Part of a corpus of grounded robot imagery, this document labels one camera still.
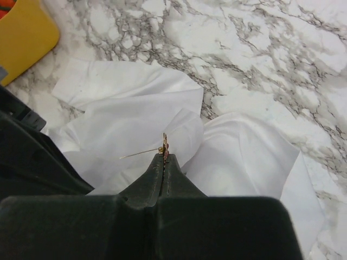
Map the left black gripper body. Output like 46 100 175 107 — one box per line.
1 87 93 199

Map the yellow plastic basket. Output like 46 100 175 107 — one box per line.
1 0 60 86

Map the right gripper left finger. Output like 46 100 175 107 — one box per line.
0 153 163 260

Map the gold brooch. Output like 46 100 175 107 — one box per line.
119 133 169 161

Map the white button shirt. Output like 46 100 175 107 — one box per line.
47 59 324 257

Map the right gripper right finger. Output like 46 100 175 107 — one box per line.
148 154 303 259

